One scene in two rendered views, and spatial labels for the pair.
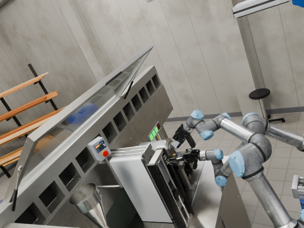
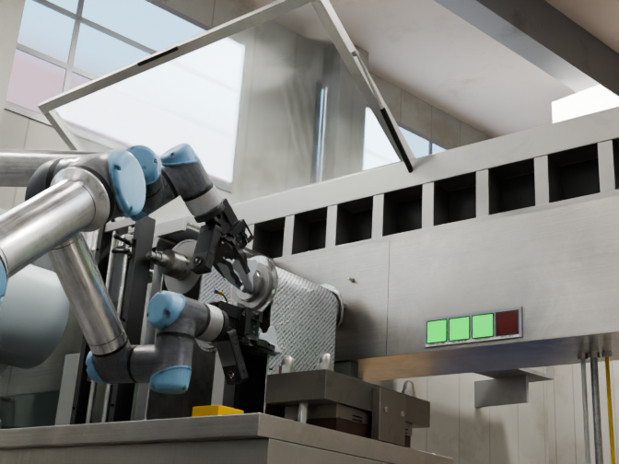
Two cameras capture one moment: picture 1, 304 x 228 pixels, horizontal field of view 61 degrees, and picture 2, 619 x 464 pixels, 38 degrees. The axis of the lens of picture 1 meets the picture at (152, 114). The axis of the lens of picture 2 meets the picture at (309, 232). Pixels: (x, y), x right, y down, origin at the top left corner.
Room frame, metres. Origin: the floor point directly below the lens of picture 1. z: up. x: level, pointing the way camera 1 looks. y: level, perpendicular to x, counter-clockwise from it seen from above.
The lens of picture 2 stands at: (2.01, -1.98, 0.67)
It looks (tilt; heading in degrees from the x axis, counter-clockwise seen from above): 20 degrees up; 97
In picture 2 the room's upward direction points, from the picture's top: 4 degrees clockwise
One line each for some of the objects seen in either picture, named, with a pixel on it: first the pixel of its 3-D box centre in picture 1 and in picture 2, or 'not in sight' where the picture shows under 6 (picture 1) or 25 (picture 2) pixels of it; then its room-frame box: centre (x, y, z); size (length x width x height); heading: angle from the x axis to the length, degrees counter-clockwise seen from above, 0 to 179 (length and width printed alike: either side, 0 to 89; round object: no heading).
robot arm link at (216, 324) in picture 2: (203, 155); (204, 322); (1.58, -0.21, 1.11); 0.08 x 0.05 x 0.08; 147
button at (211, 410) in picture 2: not in sight; (217, 414); (1.64, -0.30, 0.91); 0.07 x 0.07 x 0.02; 57
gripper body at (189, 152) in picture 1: (192, 155); (232, 328); (1.62, -0.15, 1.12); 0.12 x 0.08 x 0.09; 57
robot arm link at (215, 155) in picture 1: (214, 154); (177, 315); (1.54, -0.28, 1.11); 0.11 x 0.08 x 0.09; 57
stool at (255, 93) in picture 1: (263, 108); not in sight; (3.28, -1.50, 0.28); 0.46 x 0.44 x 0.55; 50
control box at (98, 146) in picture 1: (100, 149); not in sight; (1.19, 0.30, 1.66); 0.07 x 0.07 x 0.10; 35
